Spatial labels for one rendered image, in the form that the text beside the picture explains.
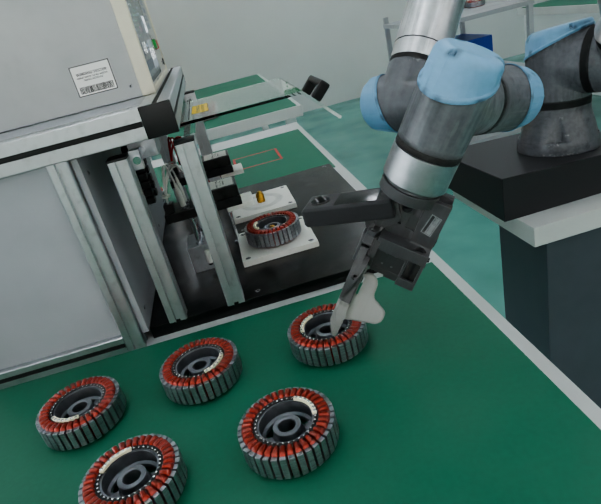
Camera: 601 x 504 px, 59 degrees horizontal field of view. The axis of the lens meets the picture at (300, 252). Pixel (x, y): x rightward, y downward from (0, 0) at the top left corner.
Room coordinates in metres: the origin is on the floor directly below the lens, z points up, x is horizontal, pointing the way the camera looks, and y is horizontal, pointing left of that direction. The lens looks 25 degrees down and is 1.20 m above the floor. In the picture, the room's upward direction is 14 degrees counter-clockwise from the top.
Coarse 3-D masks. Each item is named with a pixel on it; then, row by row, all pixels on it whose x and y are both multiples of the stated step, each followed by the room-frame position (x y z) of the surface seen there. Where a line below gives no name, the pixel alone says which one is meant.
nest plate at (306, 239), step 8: (304, 224) 1.02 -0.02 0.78; (304, 232) 0.98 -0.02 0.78; (312, 232) 0.97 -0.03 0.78; (240, 240) 1.02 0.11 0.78; (296, 240) 0.95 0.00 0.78; (304, 240) 0.94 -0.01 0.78; (312, 240) 0.93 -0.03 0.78; (240, 248) 0.98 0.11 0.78; (248, 248) 0.97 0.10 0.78; (256, 248) 0.96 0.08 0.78; (264, 248) 0.95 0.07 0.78; (272, 248) 0.94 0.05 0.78; (280, 248) 0.93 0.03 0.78; (288, 248) 0.92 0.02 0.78; (296, 248) 0.92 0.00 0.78; (304, 248) 0.92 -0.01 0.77; (248, 256) 0.93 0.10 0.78; (256, 256) 0.92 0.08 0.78; (264, 256) 0.91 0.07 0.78; (272, 256) 0.91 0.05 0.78; (280, 256) 0.91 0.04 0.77; (248, 264) 0.91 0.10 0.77
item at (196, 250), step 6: (192, 234) 1.01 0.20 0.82; (192, 240) 0.98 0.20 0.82; (204, 240) 0.96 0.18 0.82; (192, 246) 0.95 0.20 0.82; (198, 246) 0.94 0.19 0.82; (204, 246) 0.94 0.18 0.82; (192, 252) 0.94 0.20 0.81; (198, 252) 0.94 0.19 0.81; (192, 258) 0.94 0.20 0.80; (198, 258) 0.94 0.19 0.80; (204, 258) 0.94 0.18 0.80; (198, 264) 0.94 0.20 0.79; (204, 264) 0.94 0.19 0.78; (198, 270) 0.94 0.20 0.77; (204, 270) 0.94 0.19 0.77
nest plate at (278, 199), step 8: (264, 192) 1.29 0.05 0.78; (272, 192) 1.28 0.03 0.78; (280, 192) 1.26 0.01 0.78; (288, 192) 1.25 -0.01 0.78; (256, 200) 1.25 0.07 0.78; (272, 200) 1.22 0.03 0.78; (280, 200) 1.20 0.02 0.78; (288, 200) 1.19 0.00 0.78; (248, 208) 1.20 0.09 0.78; (256, 208) 1.19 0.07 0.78; (264, 208) 1.17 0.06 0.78; (272, 208) 1.16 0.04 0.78; (280, 208) 1.16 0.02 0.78; (288, 208) 1.16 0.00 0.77; (240, 216) 1.16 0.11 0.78; (248, 216) 1.15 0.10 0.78; (256, 216) 1.15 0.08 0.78
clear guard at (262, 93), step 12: (264, 84) 1.08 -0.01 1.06; (276, 84) 1.03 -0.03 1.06; (288, 84) 0.99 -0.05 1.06; (216, 96) 1.08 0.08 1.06; (228, 96) 1.04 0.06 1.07; (240, 96) 1.00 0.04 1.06; (252, 96) 0.96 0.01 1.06; (264, 96) 0.92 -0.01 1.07; (276, 96) 0.89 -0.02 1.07; (288, 96) 0.88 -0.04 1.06; (216, 108) 0.92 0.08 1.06; (228, 108) 0.89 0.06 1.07; (240, 108) 0.87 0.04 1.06; (324, 108) 0.88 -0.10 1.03; (192, 120) 0.87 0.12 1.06
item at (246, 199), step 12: (216, 180) 1.01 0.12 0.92; (228, 180) 0.99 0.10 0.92; (216, 192) 0.95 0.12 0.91; (228, 192) 0.95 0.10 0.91; (192, 204) 0.97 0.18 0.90; (216, 204) 0.95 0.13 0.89; (228, 204) 0.95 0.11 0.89; (240, 204) 0.96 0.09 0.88; (252, 204) 0.96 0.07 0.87; (168, 216) 0.94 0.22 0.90; (180, 216) 0.94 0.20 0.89; (192, 216) 0.94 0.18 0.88; (192, 228) 0.95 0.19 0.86
